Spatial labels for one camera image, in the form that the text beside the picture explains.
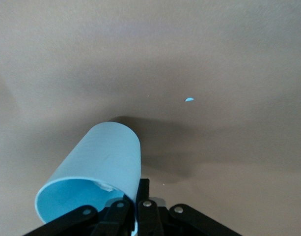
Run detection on brown table cloth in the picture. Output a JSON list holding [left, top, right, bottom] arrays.
[[0, 0, 301, 236]]

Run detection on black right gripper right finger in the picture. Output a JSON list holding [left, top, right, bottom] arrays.
[[135, 178, 242, 236]]

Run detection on light blue cup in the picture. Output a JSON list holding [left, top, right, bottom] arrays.
[[34, 121, 142, 234]]

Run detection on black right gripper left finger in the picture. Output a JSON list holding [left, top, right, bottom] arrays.
[[22, 195, 137, 236]]

